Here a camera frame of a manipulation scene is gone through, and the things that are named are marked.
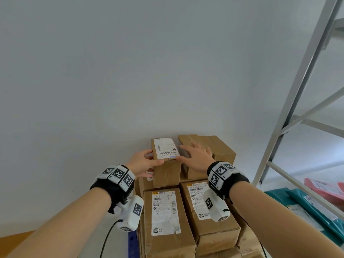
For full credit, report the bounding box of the person's right forearm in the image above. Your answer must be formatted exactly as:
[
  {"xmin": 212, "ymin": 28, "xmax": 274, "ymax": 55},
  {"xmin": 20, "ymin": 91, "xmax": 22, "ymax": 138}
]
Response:
[{"xmin": 228, "ymin": 182, "xmax": 344, "ymax": 258}]

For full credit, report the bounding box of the person's left hand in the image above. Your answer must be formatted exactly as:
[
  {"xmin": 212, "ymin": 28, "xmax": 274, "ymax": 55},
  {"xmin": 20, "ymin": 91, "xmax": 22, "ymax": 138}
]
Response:
[{"xmin": 125, "ymin": 149, "xmax": 165, "ymax": 179}]

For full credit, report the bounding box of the small seamed cardboard box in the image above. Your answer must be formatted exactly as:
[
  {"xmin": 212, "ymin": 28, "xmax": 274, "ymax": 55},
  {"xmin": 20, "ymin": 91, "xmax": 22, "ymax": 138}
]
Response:
[{"xmin": 208, "ymin": 135, "xmax": 237, "ymax": 169}]

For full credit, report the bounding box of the blue perforated plastic pallet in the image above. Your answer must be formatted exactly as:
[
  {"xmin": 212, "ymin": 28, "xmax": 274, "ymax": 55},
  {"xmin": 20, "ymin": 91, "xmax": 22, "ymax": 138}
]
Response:
[{"xmin": 128, "ymin": 231, "xmax": 138, "ymax": 258}]

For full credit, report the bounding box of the cardboard parcel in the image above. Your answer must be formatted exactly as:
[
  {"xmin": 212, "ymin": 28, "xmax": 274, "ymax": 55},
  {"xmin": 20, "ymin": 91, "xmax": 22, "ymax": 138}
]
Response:
[{"xmin": 196, "ymin": 245, "xmax": 241, "ymax": 258}]

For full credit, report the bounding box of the pink mailer bag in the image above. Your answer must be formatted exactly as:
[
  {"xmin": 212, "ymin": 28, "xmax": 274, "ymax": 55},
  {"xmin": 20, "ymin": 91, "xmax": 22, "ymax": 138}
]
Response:
[{"xmin": 304, "ymin": 177, "xmax": 344, "ymax": 205}]

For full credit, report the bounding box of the white marker-tagged wrist camera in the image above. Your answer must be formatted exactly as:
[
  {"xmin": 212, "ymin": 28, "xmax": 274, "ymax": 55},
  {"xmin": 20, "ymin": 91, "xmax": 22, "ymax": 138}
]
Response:
[
  {"xmin": 118, "ymin": 195, "xmax": 145, "ymax": 233},
  {"xmin": 203, "ymin": 189, "xmax": 231, "ymax": 222}
]

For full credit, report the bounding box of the small tape-striped cardboard box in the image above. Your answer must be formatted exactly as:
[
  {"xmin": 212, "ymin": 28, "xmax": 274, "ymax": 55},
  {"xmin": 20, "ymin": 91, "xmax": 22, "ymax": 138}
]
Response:
[{"xmin": 178, "ymin": 134, "xmax": 214, "ymax": 180}]

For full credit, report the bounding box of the teal mailer bag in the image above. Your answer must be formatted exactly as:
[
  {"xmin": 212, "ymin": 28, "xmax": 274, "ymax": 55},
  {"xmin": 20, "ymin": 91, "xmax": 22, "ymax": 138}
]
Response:
[
  {"xmin": 264, "ymin": 188, "xmax": 344, "ymax": 246},
  {"xmin": 286, "ymin": 188, "xmax": 344, "ymax": 234}
]

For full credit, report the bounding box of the taped cardboard box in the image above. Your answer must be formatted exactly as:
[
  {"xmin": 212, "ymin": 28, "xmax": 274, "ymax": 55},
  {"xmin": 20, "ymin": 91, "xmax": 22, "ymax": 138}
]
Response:
[{"xmin": 143, "ymin": 187, "xmax": 197, "ymax": 258}]

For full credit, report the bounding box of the person's left forearm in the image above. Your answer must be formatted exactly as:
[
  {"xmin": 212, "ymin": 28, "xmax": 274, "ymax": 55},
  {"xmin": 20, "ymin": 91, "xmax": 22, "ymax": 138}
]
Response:
[{"xmin": 5, "ymin": 188, "xmax": 112, "ymax": 258}]

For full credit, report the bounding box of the black camera cable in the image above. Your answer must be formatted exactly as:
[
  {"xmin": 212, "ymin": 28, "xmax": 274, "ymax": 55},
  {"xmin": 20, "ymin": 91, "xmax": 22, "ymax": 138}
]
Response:
[
  {"xmin": 103, "ymin": 219, "xmax": 124, "ymax": 258},
  {"xmin": 224, "ymin": 209, "xmax": 267, "ymax": 258}
]

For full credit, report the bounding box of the orange wooden table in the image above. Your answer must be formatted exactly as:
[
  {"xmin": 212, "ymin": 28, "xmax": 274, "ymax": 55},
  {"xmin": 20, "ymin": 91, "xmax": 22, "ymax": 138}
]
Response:
[{"xmin": 0, "ymin": 230, "xmax": 35, "ymax": 258}]

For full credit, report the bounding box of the person's right hand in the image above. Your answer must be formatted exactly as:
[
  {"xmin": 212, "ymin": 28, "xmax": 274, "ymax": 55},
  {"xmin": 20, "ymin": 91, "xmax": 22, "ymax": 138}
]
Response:
[{"xmin": 176, "ymin": 140, "xmax": 215, "ymax": 175}]

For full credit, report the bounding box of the grey metal shelf rack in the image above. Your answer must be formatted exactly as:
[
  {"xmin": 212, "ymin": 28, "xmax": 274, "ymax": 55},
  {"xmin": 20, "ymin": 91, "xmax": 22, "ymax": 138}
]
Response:
[{"xmin": 252, "ymin": 0, "xmax": 344, "ymax": 212}]

